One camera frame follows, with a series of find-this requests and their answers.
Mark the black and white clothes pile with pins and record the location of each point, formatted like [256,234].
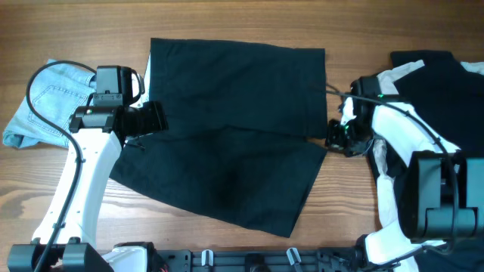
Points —
[448,96]

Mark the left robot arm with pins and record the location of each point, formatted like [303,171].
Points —
[65,239]

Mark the black shorts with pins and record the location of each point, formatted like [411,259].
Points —
[244,120]

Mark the folded light blue denim shorts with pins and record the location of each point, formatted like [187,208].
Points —
[55,94]

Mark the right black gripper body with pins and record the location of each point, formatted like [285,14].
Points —
[348,139]

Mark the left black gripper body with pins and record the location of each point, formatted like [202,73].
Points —
[148,119]

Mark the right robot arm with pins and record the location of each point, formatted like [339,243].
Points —
[435,196]

